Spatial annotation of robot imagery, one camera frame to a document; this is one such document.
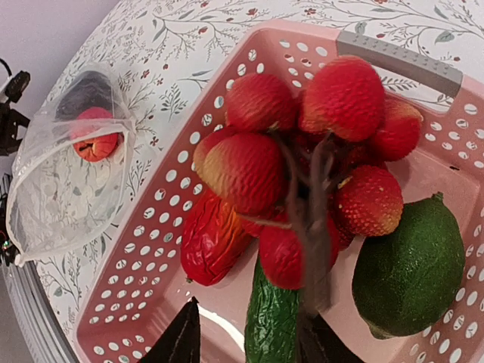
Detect clear zip top bag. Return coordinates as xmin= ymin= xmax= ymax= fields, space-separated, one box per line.
xmin=6 ymin=64 xmax=136 ymax=266

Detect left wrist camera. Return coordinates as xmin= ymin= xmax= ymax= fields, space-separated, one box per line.
xmin=1 ymin=59 xmax=31 ymax=104

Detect red orange fake pepper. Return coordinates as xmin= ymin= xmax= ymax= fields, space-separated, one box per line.
xmin=181 ymin=190 xmax=253 ymax=286

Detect green fake vegetable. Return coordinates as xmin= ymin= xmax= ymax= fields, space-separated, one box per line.
xmin=352 ymin=191 xmax=465 ymax=340

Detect small red fake fruit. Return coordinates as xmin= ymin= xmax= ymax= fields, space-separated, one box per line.
xmin=71 ymin=107 xmax=120 ymax=163

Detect red fake strawberries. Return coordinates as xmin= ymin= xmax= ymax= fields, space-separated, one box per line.
xmin=193 ymin=55 xmax=423 ymax=315

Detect floral table mat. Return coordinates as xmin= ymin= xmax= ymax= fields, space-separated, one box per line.
xmin=37 ymin=1 xmax=483 ymax=344

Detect pink plastic basket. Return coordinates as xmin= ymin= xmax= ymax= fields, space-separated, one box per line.
xmin=71 ymin=20 xmax=484 ymax=363

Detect dark purple fake eggplant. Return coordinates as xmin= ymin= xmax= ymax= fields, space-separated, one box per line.
xmin=55 ymin=71 xmax=113 ymax=120

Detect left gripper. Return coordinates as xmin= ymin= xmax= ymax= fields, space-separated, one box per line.
xmin=0 ymin=103 xmax=30 ymax=157

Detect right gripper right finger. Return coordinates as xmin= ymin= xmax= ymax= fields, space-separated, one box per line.
xmin=298 ymin=313 xmax=363 ymax=363

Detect green fake cucumber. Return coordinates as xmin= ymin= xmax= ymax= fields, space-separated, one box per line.
xmin=244 ymin=261 xmax=299 ymax=363

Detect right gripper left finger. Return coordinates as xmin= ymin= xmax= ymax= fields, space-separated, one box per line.
xmin=138 ymin=296 xmax=200 ymax=363

